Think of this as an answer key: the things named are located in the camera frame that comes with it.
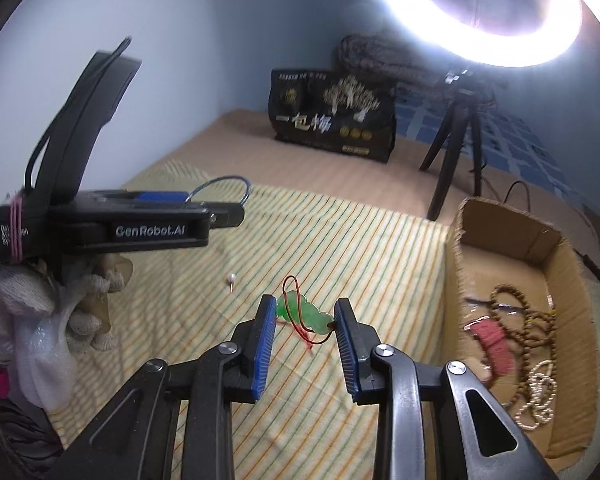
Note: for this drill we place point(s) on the tan bed mat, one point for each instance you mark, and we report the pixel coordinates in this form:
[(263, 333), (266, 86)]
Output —
[(240, 135)]

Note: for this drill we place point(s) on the pearl earring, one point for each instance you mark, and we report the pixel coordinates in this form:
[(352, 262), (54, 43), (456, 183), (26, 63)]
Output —
[(232, 277)]

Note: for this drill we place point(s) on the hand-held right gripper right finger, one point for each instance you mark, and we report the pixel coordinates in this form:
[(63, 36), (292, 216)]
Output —
[(347, 350)]

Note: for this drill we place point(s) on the black tripod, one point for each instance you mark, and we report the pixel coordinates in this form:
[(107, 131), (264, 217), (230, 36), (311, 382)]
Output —
[(450, 160)]

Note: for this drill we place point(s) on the pink rubber band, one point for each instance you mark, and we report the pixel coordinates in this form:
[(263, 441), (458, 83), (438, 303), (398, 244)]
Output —
[(16, 225)]

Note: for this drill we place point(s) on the person's left hand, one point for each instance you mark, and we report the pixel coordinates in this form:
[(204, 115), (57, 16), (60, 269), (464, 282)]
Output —
[(10, 290)]

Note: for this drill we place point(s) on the blue patterned bed sheet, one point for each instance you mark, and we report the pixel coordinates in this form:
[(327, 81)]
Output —
[(520, 140)]

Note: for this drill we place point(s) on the striped yellow cloth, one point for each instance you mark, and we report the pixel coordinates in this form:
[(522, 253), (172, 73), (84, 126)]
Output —
[(355, 240)]

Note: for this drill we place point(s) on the cardboard box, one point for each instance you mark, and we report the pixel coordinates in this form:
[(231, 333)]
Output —
[(480, 280)]

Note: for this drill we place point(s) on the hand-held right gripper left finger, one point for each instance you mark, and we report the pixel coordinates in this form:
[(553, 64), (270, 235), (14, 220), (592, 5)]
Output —
[(262, 350)]

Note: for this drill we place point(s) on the folded floral quilt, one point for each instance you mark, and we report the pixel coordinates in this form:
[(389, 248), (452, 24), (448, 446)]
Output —
[(375, 52)]

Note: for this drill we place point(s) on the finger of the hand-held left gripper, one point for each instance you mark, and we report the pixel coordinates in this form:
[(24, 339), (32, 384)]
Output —
[(227, 215), (160, 198)]

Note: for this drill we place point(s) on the dark striped cloth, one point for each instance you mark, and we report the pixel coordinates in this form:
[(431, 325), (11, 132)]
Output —
[(10, 440)]

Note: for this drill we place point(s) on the wooden bead strand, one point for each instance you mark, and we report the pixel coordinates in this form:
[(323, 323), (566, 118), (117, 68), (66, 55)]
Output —
[(537, 340)]

